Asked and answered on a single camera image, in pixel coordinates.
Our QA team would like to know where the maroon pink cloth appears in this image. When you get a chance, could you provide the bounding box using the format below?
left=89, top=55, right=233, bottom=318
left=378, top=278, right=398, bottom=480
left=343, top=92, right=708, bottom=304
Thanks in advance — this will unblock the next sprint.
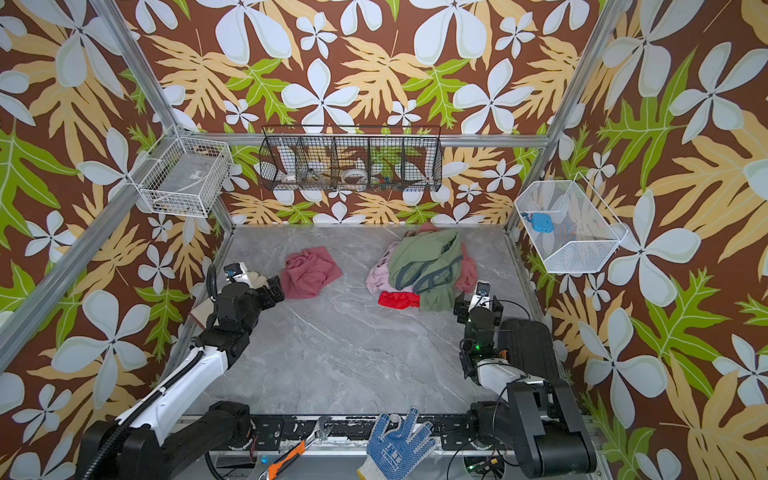
left=280, top=247, right=342, bottom=300

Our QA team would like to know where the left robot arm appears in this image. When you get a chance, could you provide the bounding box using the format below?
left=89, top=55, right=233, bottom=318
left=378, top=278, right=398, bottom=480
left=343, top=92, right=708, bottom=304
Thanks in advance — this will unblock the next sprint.
left=75, top=264, right=285, bottom=479

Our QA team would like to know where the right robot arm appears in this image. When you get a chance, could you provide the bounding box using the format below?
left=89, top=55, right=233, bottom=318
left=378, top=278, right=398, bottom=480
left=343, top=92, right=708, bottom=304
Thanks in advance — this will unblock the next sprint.
left=453, top=289, right=598, bottom=479

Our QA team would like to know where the green cloth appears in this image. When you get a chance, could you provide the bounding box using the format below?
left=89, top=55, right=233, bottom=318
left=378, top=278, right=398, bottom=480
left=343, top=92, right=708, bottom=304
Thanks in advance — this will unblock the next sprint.
left=388, top=230, right=463, bottom=312

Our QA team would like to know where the red cloth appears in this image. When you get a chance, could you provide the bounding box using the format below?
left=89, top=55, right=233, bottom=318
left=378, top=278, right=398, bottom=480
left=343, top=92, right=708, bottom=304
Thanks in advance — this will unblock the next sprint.
left=378, top=292, right=420, bottom=310

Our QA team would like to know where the light pink cloth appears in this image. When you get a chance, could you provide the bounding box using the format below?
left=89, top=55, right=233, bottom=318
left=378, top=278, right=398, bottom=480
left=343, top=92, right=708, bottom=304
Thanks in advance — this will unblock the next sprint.
left=366, top=242, right=413, bottom=295

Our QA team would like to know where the beige leather work glove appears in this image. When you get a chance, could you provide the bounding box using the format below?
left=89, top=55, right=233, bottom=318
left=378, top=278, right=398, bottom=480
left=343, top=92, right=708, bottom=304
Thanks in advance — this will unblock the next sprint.
left=190, top=270, right=269, bottom=330

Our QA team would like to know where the blue object in basket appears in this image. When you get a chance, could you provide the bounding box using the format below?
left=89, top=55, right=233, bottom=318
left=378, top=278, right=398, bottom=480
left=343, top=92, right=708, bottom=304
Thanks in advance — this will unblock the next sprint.
left=522, top=212, right=554, bottom=234

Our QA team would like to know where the white mesh basket right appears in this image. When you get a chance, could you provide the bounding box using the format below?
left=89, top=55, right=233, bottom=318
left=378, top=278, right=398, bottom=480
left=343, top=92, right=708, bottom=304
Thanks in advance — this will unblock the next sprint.
left=515, top=180, right=628, bottom=275

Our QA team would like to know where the white bowl in basket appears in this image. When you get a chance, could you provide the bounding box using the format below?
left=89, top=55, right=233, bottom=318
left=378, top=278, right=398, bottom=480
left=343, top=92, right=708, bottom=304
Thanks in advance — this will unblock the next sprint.
left=341, top=168, right=368, bottom=186

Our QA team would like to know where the blue dotted knit glove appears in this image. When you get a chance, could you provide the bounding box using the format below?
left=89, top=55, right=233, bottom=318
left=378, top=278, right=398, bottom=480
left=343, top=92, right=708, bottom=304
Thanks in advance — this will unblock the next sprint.
left=357, top=407, right=438, bottom=480

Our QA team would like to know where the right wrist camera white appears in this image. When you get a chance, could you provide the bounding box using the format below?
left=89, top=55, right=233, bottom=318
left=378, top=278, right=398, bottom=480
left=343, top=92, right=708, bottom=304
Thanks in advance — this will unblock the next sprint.
left=469, top=281, right=491, bottom=310

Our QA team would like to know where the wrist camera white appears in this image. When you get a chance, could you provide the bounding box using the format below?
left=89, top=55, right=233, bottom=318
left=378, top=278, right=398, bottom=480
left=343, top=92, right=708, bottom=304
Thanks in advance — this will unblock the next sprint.
left=224, top=262, right=251, bottom=285
left=469, top=281, right=491, bottom=310

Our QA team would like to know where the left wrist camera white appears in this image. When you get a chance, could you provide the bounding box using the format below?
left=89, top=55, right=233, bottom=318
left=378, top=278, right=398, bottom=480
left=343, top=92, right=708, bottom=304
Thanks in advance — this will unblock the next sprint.
left=224, top=262, right=251, bottom=285

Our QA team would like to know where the black mounting rail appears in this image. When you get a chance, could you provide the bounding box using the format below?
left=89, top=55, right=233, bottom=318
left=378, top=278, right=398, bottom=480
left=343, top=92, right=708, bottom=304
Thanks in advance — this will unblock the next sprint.
left=220, top=412, right=502, bottom=453

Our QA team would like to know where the orange handled wrench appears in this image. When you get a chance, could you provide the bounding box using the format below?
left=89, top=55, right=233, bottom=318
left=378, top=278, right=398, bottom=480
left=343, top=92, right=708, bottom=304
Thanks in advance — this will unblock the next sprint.
left=258, top=416, right=333, bottom=480

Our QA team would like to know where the white wire basket left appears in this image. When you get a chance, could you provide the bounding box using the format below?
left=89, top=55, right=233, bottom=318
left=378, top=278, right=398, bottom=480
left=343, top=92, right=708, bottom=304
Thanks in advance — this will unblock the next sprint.
left=132, top=127, right=233, bottom=218

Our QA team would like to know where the black wire basket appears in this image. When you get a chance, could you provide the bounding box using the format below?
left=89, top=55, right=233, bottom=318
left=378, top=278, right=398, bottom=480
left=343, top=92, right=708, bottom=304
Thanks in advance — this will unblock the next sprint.
left=256, top=124, right=444, bottom=192

